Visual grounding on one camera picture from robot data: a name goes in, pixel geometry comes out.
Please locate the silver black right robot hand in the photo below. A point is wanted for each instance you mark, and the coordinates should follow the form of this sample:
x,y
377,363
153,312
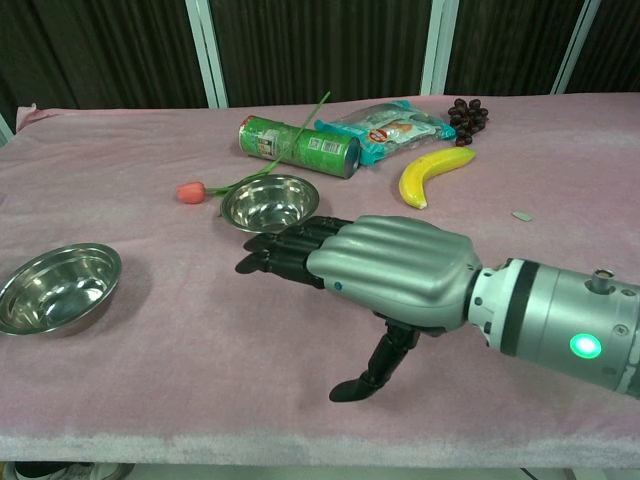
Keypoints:
x,y
400,265

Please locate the black white sneaker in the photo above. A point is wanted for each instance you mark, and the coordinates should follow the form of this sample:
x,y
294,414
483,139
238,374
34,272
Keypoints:
x,y
60,471

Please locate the small grey flat piece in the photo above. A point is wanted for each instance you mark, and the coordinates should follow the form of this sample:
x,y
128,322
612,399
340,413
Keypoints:
x,y
522,215

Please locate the shallow wide metal bowl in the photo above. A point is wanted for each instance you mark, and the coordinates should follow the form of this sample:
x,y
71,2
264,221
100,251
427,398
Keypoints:
x,y
55,290

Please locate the deep metal bowl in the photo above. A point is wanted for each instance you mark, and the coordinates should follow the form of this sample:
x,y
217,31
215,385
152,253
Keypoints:
x,y
270,202

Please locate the artificial pink tulip flower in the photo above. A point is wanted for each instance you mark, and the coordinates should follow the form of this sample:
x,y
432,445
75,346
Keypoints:
x,y
191,192

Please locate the green chip can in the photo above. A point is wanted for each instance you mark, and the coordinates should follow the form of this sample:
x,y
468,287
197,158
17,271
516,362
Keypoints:
x,y
300,145

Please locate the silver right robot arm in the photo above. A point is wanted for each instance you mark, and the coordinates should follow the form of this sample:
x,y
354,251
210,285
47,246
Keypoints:
x,y
550,310

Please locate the teal clear snack bag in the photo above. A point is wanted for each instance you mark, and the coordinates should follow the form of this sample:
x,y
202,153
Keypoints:
x,y
395,127

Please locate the dark pleated curtain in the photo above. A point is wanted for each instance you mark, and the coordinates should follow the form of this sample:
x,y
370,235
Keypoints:
x,y
320,45

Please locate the yellow banana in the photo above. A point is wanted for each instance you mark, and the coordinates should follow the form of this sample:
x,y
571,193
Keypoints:
x,y
425,172

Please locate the dark purple grape bunch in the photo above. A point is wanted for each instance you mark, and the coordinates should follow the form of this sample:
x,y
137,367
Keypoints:
x,y
467,120

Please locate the white frame post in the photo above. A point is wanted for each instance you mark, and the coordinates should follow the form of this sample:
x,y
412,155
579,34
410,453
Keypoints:
x,y
575,45
437,45
4,127
207,50

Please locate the pink tablecloth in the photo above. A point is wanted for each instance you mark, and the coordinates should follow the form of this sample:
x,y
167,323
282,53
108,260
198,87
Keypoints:
x,y
150,380

